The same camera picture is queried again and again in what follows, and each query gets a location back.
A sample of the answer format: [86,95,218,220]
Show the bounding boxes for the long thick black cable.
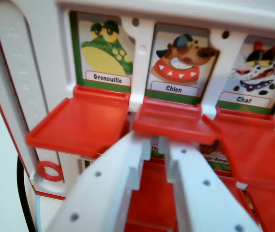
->
[16,156,36,232]

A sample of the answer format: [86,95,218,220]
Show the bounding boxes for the red and white game board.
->
[0,0,275,232]

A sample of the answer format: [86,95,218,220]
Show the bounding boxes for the frog picture card Grenouille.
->
[69,11,135,93]

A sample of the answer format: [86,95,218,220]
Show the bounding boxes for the red plastic flap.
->
[124,158,179,228]
[201,107,275,189]
[132,96,223,146]
[25,84,131,160]

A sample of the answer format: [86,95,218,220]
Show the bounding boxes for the cat picture card Chat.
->
[215,35,275,116]

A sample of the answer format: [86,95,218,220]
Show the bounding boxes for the dog picture card Chien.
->
[144,23,221,105]

